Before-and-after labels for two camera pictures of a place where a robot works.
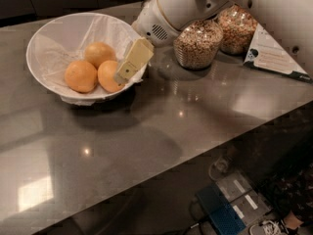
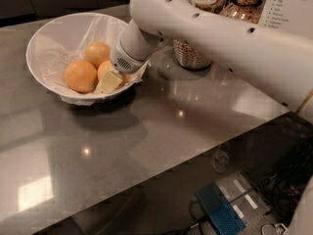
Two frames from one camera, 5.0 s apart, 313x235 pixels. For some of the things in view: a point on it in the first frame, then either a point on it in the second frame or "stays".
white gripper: (148, 22) -> (125, 62)
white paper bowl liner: (60, 41) stays
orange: (107, 76) stays
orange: (98, 53) stays
